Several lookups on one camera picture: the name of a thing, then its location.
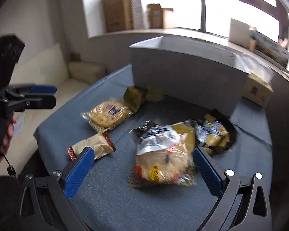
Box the large round cracker bag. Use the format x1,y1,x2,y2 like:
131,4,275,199
128,121,196,188

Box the yellow black chips bag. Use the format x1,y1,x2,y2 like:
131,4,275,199
196,109,238,156

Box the beige red-ended snack bar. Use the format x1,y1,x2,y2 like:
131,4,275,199
67,132,116,161

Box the round cookie clear packet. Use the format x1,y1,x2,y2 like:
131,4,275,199
81,98,136,133

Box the small olive snack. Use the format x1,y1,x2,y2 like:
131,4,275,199
123,86,147,111

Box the black white snack packet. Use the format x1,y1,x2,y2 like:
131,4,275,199
130,121,181,155

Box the person's left hand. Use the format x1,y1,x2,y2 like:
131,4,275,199
0,116,17,155

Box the cream leather sofa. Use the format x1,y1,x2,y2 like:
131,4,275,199
0,43,107,176

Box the tissue pack in plastic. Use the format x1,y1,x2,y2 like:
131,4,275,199
239,54,274,109

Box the grey storage box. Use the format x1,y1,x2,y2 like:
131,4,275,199
129,36,250,116

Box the tall brown cardboard box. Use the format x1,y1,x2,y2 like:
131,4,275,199
102,0,133,33

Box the white perforated panel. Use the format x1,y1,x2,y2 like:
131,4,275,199
131,0,145,30

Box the printed landscape gift box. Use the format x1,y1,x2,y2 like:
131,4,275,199
250,30,289,69

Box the small open cardboard box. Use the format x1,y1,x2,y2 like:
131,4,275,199
147,4,174,29

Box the white square box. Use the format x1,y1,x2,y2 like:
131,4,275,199
228,18,251,49

